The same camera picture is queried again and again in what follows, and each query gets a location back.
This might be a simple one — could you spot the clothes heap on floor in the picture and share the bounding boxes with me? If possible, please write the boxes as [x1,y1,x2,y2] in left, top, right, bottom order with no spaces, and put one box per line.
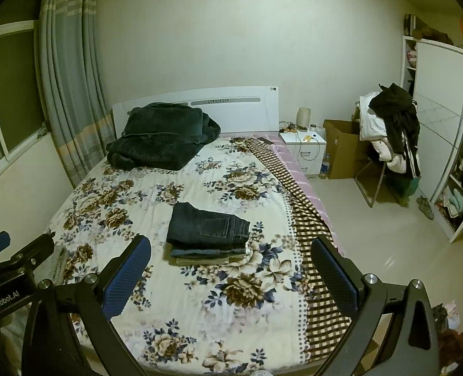
[431,301,463,373]

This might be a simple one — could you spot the grey curtain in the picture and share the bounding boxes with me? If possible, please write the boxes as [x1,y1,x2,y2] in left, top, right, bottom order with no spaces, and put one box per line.
[38,0,113,189]

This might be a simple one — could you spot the brown checked blanket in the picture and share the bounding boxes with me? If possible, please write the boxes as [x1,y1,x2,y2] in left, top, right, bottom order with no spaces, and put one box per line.
[247,138,354,362]

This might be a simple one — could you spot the folding chair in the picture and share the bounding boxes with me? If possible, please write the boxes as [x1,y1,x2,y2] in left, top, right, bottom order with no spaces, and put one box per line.
[354,156,413,208]

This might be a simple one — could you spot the floral blanket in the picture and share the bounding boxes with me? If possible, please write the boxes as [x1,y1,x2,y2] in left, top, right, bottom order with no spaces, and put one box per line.
[45,135,315,376]

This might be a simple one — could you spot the black clothes pile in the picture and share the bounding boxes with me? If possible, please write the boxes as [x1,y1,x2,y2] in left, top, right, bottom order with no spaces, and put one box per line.
[368,83,422,179]

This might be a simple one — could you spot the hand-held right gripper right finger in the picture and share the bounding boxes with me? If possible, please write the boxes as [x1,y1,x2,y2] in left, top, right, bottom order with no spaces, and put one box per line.
[310,237,440,376]

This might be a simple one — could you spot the brown plush toy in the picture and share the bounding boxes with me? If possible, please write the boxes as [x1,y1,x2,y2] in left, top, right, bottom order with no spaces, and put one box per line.
[412,23,455,46]

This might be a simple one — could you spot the folded beige pants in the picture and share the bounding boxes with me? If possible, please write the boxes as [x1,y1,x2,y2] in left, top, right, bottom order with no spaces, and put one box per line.
[172,254,252,268]

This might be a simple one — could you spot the dark green folded blanket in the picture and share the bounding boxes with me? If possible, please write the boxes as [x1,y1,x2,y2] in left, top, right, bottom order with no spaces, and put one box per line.
[106,102,221,171]

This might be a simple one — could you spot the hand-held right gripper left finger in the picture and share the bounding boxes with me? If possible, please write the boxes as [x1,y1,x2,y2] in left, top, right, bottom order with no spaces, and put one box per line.
[22,234,154,376]

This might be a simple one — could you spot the white bed headboard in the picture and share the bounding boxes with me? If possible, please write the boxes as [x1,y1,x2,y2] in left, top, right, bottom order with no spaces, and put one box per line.
[111,86,279,138]

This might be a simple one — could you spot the small table lamp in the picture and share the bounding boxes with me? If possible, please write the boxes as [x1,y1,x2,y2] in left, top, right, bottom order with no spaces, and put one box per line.
[297,107,311,132]

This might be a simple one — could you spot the white wardrobe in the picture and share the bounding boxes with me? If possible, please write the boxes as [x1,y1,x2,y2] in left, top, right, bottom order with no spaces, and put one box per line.
[400,34,463,244]

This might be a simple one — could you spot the pair of slippers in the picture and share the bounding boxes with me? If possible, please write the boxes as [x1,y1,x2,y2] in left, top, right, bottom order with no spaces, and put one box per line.
[416,195,436,220]

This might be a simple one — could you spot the cardboard box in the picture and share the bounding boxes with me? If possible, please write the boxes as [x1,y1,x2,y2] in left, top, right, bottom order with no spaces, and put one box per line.
[323,119,370,180]

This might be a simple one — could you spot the pink striped bed sheet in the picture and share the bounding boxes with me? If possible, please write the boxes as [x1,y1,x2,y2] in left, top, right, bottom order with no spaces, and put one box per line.
[268,140,346,256]

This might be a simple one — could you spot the black jeans pants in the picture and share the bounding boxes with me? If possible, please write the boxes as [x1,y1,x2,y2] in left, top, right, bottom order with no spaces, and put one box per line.
[166,201,252,250]

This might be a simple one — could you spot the white clothes pile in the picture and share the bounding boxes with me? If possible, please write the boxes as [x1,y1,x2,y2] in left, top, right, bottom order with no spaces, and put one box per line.
[357,91,409,174]

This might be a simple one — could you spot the window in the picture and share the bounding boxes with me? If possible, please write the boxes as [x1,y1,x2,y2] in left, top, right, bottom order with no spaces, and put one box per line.
[0,0,47,189]

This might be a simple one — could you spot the folded blue jeans pants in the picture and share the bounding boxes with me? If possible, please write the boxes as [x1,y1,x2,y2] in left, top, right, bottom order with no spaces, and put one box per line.
[170,244,248,260]

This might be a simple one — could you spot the white nightstand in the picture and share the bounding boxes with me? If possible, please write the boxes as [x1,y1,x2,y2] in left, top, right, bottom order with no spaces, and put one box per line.
[279,129,328,177]

